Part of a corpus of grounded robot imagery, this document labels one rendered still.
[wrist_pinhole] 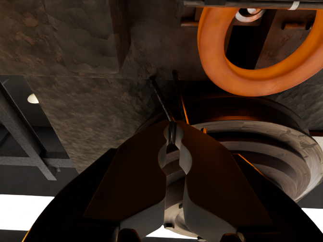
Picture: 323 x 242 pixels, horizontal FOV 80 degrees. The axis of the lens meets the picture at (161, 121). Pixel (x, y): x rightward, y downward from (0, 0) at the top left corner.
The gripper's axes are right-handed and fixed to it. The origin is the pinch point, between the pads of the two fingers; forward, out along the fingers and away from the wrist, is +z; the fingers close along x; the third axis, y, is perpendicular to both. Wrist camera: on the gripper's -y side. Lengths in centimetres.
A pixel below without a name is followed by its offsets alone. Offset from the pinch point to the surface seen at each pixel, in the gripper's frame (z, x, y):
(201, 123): 18.1, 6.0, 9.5
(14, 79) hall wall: 725, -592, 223
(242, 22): 27.0, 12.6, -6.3
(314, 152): 19.9, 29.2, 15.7
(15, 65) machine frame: 26.4, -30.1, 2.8
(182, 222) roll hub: 18.9, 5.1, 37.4
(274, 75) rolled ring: 17.4, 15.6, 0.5
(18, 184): 515, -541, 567
